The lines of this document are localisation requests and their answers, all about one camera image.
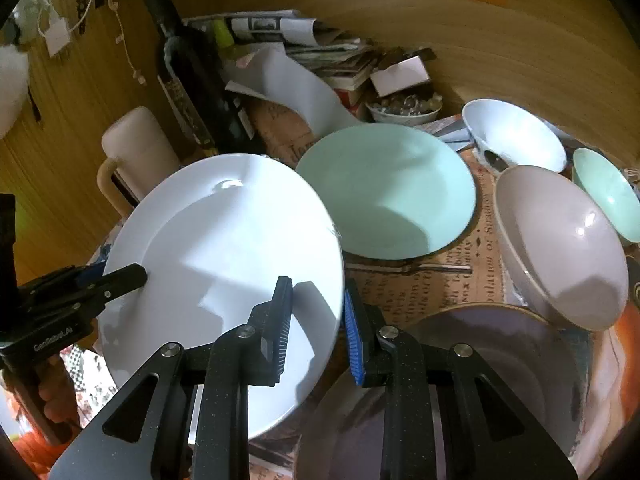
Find green bowl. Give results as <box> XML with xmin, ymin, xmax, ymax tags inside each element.
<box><xmin>571</xmin><ymin>147</ymin><xmax>640</xmax><ymax>246</ymax></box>

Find white fluffy object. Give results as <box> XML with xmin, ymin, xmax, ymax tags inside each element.
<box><xmin>0</xmin><ymin>45</ymin><xmax>31</xmax><ymax>136</ymax></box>

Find green plate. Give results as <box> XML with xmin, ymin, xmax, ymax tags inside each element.
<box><xmin>294</xmin><ymin>125</ymin><xmax>477</xmax><ymax>261</ymax></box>

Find checkered paper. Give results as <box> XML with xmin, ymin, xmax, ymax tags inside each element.
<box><xmin>62</xmin><ymin>347</ymin><xmax>121</xmax><ymax>413</ymax></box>

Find rolled newspaper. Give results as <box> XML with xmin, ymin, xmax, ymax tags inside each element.
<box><xmin>185</xmin><ymin>9</ymin><xmax>318</xmax><ymax>46</ymax></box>

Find metal utensil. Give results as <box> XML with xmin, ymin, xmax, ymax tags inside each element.
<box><xmin>345</xmin><ymin>261</ymin><xmax>473</xmax><ymax>275</ymax></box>

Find grey paper pieces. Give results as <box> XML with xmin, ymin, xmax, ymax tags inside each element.
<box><xmin>430</xmin><ymin>115</ymin><xmax>476</xmax><ymax>145</ymax></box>

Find stack of books and magazines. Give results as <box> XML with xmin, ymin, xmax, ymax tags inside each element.
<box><xmin>285</xmin><ymin>30</ymin><xmax>386</xmax><ymax>111</ymax></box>

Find white paper tag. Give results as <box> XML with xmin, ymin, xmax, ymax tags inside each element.
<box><xmin>42</xmin><ymin>17</ymin><xmax>71</xmax><ymax>56</ymax></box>

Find person's left hand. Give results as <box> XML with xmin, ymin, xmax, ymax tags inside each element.
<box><xmin>36</xmin><ymin>360</ymin><xmax>77</xmax><ymax>432</ymax></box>

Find small bowl of trinkets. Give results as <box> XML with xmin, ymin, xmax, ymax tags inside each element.
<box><xmin>365</xmin><ymin>92</ymin><xmax>445</xmax><ymax>126</ymax></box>

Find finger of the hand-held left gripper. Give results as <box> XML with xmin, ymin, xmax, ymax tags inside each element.
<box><xmin>20</xmin><ymin>265</ymin><xmax>106</xmax><ymax>297</ymax></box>
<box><xmin>80</xmin><ymin>262</ymin><xmax>148</xmax><ymax>311</ymax></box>

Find dark wine bottle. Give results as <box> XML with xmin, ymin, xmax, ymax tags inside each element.
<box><xmin>142</xmin><ymin>0</ymin><xmax>261</xmax><ymax>158</ymax></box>

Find large white plate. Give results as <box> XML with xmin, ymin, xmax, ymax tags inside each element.
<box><xmin>97</xmin><ymin>152</ymin><xmax>346</xmax><ymax>441</ymax></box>

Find white paper sheet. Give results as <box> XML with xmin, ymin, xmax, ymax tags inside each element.
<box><xmin>225</xmin><ymin>50</ymin><xmax>361</xmax><ymax>133</ymax></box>

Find grey plate with gold rim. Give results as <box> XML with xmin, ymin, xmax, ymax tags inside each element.
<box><xmin>295</xmin><ymin>302</ymin><xmax>583</xmax><ymax>480</ymax></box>

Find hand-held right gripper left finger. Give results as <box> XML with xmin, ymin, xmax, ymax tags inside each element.
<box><xmin>47</xmin><ymin>275</ymin><xmax>296</xmax><ymax>480</ymax></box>

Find white card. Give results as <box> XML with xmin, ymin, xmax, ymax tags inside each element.
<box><xmin>370</xmin><ymin>55</ymin><xmax>431</xmax><ymax>97</ymax></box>

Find person's left forearm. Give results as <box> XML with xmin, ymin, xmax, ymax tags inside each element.
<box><xmin>7</xmin><ymin>427</ymin><xmax>53</xmax><ymax>463</ymax></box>

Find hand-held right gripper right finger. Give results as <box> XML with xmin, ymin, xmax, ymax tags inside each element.
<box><xmin>342</xmin><ymin>277</ymin><xmax>581</xmax><ymax>480</ymax></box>

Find yellow-green marker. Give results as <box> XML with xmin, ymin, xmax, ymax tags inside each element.
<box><xmin>212</xmin><ymin>19</ymin><xmax>236</xmax><ymax>47</ymax></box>

